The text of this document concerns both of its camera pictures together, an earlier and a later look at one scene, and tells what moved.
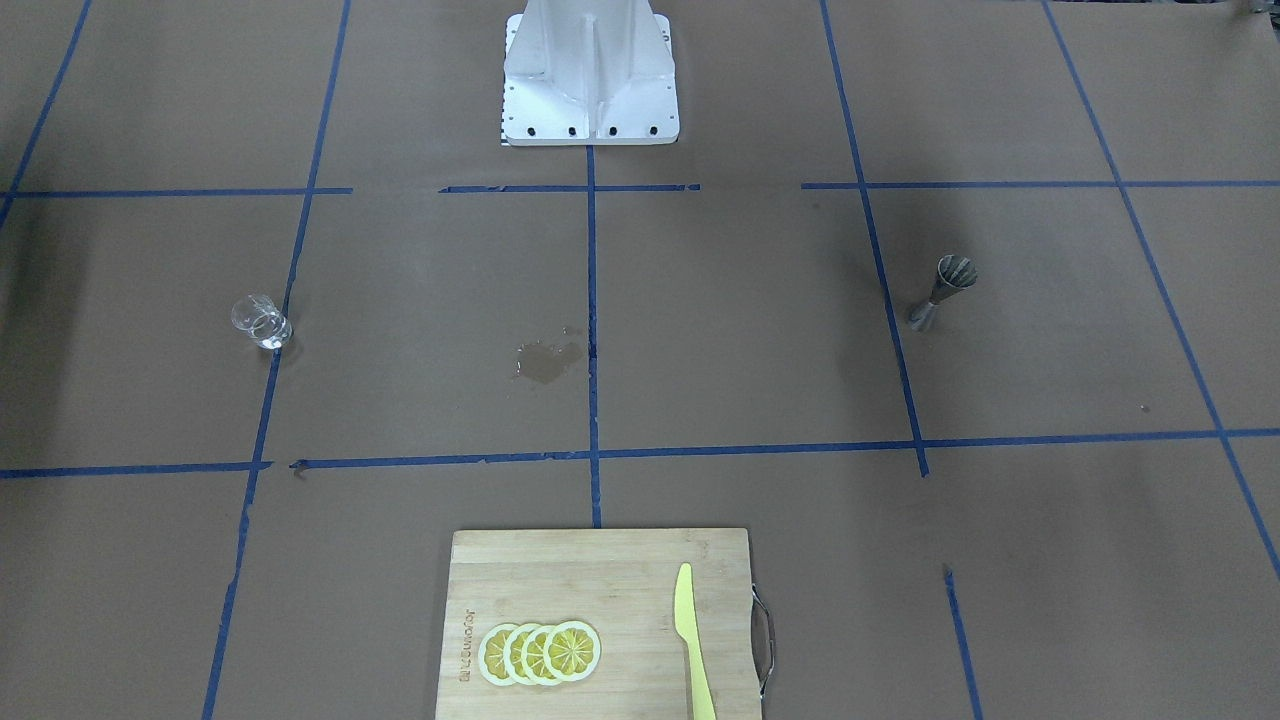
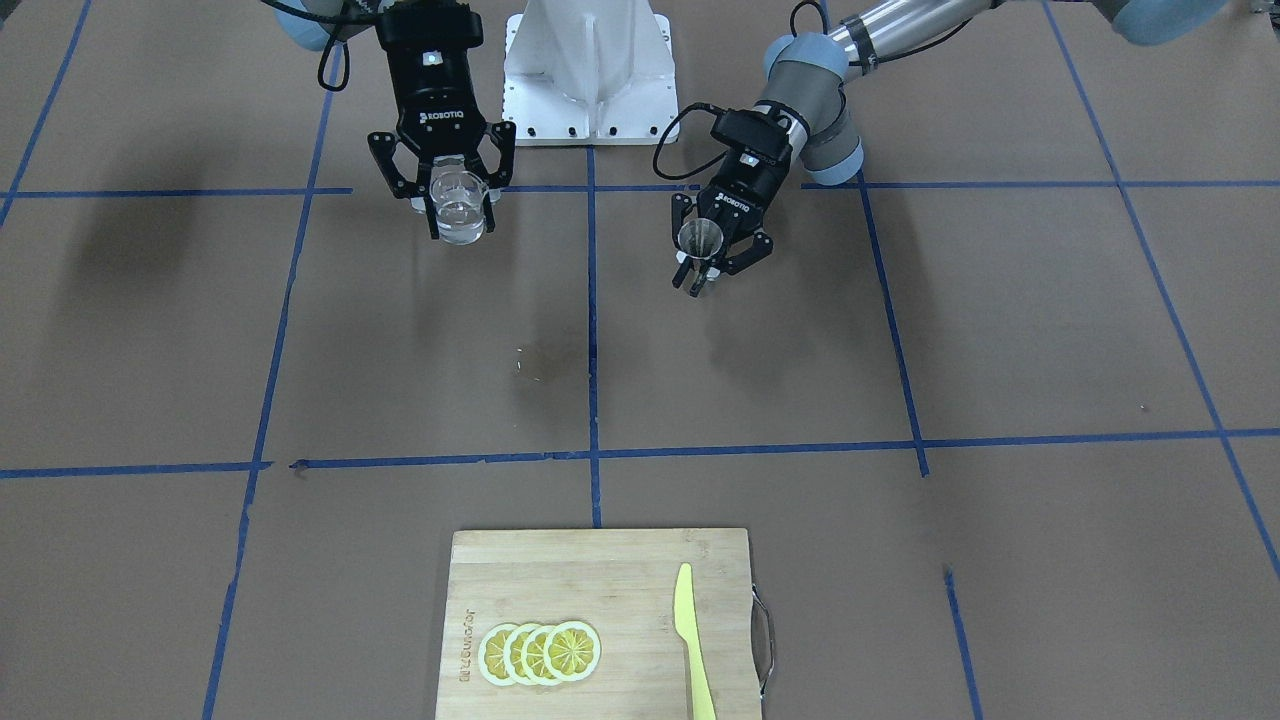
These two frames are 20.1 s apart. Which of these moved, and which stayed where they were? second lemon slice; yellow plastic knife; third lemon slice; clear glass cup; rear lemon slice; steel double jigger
Moved: steel double jigger; clear glass cup
Stayed: yellow plastic knife; rear lemon slice; third lemon slice; second lemon slice
